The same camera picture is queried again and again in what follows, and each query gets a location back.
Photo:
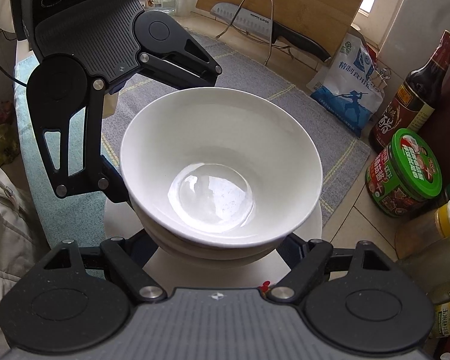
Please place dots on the yellow lid spice jar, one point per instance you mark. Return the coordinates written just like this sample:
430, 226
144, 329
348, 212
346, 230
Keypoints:
419, 233

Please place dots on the white bowl pink flowers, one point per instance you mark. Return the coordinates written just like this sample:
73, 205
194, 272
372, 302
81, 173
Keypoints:
204, 262

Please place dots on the plain white bowl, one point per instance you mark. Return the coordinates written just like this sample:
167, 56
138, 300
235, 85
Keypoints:
221, 167

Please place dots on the green lid sauce jar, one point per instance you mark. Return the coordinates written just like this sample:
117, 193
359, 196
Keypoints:
404, 175

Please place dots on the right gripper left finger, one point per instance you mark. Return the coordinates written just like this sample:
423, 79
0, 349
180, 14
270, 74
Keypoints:
125, 260

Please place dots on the kitchen knife black handle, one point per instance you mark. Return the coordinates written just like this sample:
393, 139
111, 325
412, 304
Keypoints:
265, 28

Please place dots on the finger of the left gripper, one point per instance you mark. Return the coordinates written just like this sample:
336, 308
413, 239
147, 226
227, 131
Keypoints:
58, 89
170, 55

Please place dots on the yellow oil bottle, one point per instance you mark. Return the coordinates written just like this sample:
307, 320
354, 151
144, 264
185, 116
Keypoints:
430, 270

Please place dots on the large stained white plate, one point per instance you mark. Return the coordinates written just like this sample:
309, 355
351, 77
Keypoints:
185, 266

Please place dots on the metal wire board stand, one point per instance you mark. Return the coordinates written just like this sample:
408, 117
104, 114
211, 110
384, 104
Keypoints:
281, 44

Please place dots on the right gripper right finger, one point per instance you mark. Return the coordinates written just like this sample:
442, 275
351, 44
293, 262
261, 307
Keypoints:
307, 261

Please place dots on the blue white salt bag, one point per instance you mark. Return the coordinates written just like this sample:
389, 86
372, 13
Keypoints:
345, 88

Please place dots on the grey blue checked mat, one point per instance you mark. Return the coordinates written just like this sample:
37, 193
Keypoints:
342, 155

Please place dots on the white bowl faint flowers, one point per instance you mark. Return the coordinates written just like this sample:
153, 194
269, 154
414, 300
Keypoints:
192, 248

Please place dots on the dark vinegar bottle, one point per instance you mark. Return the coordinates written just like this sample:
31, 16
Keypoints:
415, 99

